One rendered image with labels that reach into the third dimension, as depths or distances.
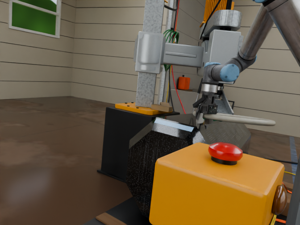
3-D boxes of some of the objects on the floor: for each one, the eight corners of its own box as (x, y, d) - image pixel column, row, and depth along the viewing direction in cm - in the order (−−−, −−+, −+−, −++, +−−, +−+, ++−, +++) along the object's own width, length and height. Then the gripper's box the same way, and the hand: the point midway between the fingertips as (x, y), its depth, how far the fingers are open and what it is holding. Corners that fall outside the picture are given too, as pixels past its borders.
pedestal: (96, 171, 297) (101, 106, 286) (132, 158, 352) (137, 103, 340) (144, 191, 262) (152, 117, 250) (176, 173, 317) (183, 112, 305)
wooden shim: (95, 218, 203) (95, 216, 203) (105, 213, 211) (105, 211, 211) (119, 232, 189) (119, 231, 189) (128, 227, 197) (128, 225, 197)
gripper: (206, 92, 144) (200, 131, 146) (222, 94, 150) (217, 131, 152) (196, 91, 151) (191, 127, 154) (212, 93, 157) (207, 128, 159)
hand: (201, 126), depth 155 cm, fingers closed on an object, 5 cm apart
